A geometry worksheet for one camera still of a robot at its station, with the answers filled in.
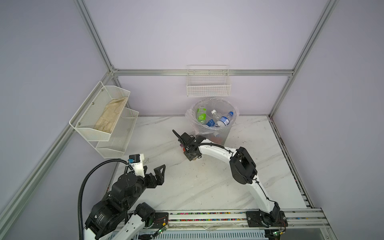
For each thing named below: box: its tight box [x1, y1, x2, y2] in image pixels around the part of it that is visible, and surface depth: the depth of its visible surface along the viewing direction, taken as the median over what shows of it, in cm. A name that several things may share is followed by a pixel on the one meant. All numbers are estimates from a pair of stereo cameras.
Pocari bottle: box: [211, 109, 222, 121], surface depth 95 cm
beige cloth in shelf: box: [94, 96, 128, 134], surface depth 81 cm
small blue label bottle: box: [217, 111, 234, 128], surface depth 84 cm
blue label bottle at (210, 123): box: [205, 119, 216, 127], surface depth 90 cm
